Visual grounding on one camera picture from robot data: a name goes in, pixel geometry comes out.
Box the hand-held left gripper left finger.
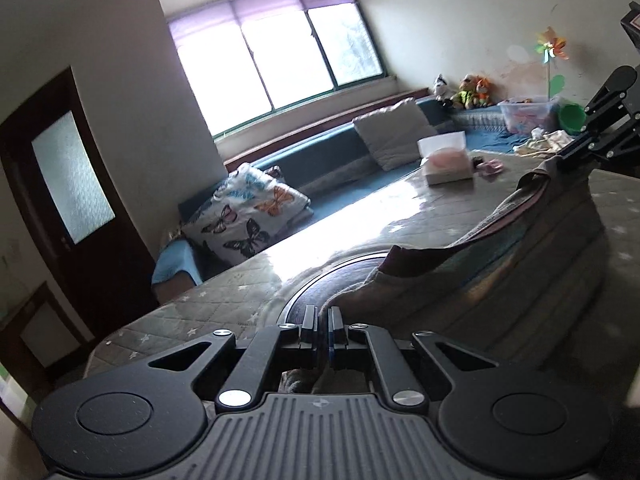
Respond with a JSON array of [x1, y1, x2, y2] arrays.
[[149, 305, 319, 406]]

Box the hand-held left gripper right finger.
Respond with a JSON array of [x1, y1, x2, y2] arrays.
[[327, 306, 501, 406]]

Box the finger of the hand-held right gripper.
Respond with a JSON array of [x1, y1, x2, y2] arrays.
[[554, 109, 640, 172], [584, 65, 639, 117]]

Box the striped blue beige clothes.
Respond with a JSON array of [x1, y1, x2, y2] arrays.
[[280, 156, 610, 397]]

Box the round built-in table burner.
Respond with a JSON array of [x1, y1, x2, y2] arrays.
[[276, 254, 397, 332]]

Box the green plastic bucket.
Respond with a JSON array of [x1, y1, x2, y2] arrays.
[[557, 102, 587, 136]]

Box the pale yellow crumpled cloth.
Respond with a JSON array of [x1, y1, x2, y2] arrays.
[[514, 129, 577, 157]]

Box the colourful toy pinwheel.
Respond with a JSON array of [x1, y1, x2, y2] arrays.
[[534, 26, 570, 98]]

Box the clear plastic storage box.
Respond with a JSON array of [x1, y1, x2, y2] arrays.
[[499, 99, 559, 134]]

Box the orange tiger plush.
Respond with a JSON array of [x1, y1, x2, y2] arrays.
[[474, 77, 497, 107]]

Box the butterfly print pillow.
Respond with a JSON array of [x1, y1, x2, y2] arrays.
[[181, 162, 312, 267]]

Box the brown bear plush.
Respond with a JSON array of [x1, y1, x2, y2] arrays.
[[451, 74, 482, 109]]

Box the light blue blanket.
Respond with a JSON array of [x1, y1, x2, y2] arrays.
[[151, 236, 204, 287]]

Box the white tissue box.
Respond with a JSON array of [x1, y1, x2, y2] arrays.
[[417, 131, 475, 187]]

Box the blue bench sofa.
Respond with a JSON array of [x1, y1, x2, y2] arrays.
[[177, 87, 576, 241]]

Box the black white cow plush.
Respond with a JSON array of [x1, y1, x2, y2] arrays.
[[433, 73, 452, 107]]

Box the grey square pillow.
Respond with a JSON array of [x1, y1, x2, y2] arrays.
[[352, 98, 442, 172]]

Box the dark door with frosted glass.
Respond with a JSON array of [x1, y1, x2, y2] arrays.
[[0, 66, 158, 333]]

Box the green framed window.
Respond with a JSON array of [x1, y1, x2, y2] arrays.
[[166, 0, 389, 137]]

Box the purple roller blind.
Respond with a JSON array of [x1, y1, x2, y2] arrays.
[[167, 0, 357, 38]]

